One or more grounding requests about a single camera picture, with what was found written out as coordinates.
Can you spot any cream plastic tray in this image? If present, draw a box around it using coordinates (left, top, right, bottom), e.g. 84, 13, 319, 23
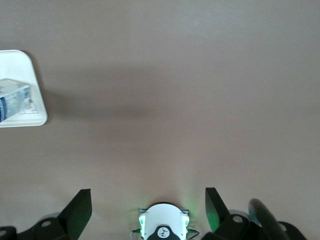
0, 49, 49, 129

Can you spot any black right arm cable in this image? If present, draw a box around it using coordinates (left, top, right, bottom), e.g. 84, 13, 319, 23
247, 198, 279, 229

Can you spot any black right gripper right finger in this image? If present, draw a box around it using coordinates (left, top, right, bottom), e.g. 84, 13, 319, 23
201, 187, 306, 240

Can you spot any blue milk carton green cap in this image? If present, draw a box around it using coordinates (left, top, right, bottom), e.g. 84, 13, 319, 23
0, 78, 32, 123

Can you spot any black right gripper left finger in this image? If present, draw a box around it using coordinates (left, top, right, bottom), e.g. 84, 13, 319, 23
0, 188, 93, 240

